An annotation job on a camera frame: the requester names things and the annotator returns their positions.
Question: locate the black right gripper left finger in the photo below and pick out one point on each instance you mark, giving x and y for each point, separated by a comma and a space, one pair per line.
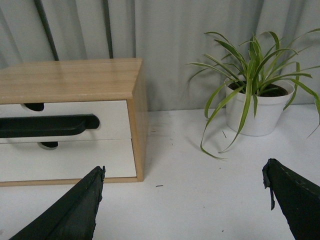
73, 216

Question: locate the green spider plant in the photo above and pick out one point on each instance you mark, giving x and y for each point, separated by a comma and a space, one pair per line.
254, 76

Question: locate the black drawer handle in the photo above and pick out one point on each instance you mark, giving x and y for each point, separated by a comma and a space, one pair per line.
47, 126

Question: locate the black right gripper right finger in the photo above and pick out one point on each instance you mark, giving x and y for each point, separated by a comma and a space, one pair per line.
298, 198

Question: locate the white drawer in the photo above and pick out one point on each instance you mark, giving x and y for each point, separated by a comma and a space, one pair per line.
113, 117
69, 160

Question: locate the grey curtain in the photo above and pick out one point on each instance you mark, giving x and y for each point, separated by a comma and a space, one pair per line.
167, 34

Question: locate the white plant pot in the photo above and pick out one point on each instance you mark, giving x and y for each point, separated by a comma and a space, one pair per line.
268, 112

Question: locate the light wooden drawer cabinet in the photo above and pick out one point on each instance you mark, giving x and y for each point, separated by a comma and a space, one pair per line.
37, 83

